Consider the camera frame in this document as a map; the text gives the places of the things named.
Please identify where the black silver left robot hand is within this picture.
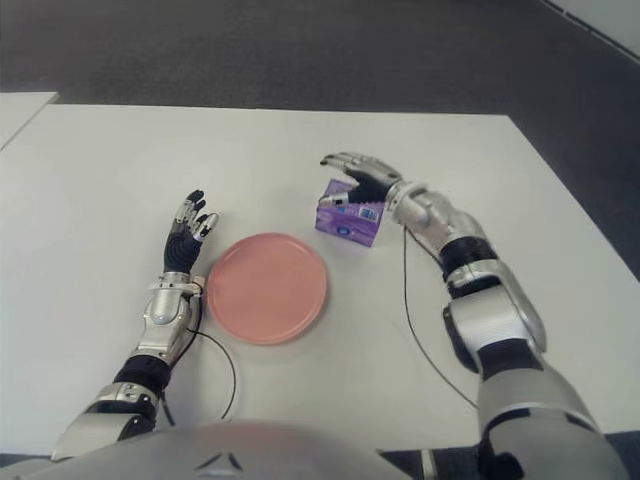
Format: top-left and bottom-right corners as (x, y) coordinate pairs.
(162, 188), (220, 275)

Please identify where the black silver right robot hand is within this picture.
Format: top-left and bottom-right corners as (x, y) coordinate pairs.
(319, 152), (404, 207)

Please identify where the purple tissue paper pack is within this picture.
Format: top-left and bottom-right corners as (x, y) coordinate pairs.
(314, 177), (381, 249)

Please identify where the pink round plate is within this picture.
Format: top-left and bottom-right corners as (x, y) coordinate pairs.
(206, 232), (330, 347)

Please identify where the grey robot torso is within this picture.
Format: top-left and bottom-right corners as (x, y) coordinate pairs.
(0, 422), (401, 480)

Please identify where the white side table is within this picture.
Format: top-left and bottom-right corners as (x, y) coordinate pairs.
(0, 90), (59, 150)

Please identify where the thin black cable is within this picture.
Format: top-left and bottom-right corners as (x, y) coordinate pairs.
(402, 229), (480, 409)
(187, 329), (236, 421)

